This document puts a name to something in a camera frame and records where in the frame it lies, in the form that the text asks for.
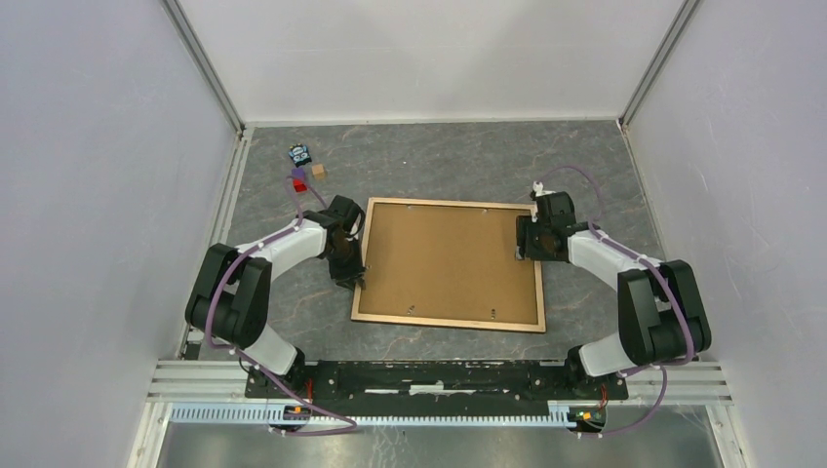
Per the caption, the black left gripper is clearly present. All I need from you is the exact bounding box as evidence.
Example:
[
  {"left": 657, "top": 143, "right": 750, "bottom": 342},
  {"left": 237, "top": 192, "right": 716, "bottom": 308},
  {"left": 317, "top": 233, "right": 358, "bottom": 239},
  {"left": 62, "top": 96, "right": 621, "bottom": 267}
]
[{"left": 324, "top": 236, "right": 366, "bottom": 293}]

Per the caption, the wooden picture frame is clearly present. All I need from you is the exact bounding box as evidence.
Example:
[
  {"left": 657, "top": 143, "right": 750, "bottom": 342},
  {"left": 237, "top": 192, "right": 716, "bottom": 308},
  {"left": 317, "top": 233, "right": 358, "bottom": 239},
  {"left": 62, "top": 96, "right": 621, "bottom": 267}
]
[{"left": 350, "top": 196, "right": 548, "bottom": 334}]

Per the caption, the brown backing board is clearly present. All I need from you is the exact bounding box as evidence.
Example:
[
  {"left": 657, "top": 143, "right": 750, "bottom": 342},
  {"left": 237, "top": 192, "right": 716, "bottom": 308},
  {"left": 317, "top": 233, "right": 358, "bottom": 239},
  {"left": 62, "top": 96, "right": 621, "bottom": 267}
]
[{"left": 358, "top": 203, "right": 540, "bottom": 325}]

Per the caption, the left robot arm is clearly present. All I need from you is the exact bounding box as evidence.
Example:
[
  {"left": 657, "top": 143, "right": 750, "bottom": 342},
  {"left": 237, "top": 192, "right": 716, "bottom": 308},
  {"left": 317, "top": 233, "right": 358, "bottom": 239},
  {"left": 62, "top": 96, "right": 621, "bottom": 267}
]
[{"left": 184, "top": 195, "right": 366, "bottom": 398}]

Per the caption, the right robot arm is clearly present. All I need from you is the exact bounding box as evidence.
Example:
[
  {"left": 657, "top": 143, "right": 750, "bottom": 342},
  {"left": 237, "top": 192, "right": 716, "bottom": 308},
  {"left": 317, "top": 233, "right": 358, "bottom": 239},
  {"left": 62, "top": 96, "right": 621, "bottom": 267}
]
[{"left": 516, "top": 183, "right": 712, "bottom": 398}]

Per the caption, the purple and red block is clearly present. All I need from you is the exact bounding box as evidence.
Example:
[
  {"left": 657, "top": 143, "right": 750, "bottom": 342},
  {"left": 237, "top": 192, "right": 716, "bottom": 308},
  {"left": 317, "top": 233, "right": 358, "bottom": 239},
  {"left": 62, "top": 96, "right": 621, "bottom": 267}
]
[{"left": 291, "top": 167, "right": 308, "bottom": 193}]

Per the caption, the small wooden cube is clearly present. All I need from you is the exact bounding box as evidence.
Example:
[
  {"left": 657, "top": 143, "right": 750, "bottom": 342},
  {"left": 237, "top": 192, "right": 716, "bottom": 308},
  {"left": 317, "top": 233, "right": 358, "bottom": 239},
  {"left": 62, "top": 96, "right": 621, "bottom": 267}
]
[{"left": 311, "top": 164, "right": 327, "bottom": 179}]

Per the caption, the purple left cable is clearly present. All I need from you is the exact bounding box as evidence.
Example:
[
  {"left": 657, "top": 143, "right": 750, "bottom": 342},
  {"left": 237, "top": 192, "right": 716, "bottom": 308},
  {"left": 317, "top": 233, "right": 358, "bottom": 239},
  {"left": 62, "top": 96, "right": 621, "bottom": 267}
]
[{"left": 203, "top": 174, "right": 359, "bottom": 439}]

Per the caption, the purple cable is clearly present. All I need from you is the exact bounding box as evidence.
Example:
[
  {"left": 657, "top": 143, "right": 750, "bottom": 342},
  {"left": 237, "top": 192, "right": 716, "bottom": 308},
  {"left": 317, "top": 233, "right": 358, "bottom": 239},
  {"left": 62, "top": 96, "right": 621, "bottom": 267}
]
[
  {"left": 539, "top": 164, "right": 696, "bottom": 438},
  {"left": 203, "top": 174, "right": 359, "bottom": 439}
]

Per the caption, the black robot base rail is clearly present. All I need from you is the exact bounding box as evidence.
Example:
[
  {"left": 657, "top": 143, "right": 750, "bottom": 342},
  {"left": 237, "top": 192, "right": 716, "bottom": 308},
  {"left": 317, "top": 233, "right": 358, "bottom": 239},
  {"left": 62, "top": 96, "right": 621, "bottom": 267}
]
[{"left": 244, "top": 359, "right": 629, "bottom": 418}]

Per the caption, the left aluminium side rail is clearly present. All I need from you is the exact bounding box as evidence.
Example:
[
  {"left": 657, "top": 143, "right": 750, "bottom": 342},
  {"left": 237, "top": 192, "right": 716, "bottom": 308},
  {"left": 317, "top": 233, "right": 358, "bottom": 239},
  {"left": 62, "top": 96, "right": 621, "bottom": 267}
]
[{"left": 177, "top": 127, "right": 256, "bottom": 361}]

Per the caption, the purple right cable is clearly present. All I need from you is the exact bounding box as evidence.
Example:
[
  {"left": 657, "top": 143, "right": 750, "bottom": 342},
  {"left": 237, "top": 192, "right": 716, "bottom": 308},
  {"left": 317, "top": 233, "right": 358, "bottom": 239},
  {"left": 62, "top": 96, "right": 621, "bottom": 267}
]
[{"left": 539, "top": 164, "right": 696, "bottom": 438}]

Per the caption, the white toothed cable duct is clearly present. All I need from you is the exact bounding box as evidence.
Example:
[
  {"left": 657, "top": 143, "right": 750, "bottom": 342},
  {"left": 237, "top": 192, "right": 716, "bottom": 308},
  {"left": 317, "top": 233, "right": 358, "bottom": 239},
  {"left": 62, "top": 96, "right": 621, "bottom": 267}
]
[{"left": 169, "top": 403, "right": 606, "bottom": 429}]

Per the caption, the right aluminium corner post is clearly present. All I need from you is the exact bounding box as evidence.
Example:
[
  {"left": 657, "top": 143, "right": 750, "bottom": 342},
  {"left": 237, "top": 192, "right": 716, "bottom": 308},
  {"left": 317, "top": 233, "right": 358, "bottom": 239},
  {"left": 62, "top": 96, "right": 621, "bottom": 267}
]
[{"left": 617, "top": 0, "right": 703, "bottom": 132}]

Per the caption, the aluminium corner post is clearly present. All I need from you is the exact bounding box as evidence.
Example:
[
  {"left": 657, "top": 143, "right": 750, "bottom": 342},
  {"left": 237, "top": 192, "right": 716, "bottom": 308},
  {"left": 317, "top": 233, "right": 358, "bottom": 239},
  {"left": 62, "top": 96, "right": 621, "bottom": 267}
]
[
  {"left": 160, "top": 0, "right": 246, "bottom": 135},
  {"left": 617, "top": 0, "right": 703, "bottom": 132}
]

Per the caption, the left aluminium corner post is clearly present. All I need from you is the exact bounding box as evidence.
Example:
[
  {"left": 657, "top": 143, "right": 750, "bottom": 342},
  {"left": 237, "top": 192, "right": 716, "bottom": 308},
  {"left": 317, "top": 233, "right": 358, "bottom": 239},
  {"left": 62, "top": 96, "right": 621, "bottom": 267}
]
[{"left": 160, "top": 0, "right": 246, "bottom": 135}]

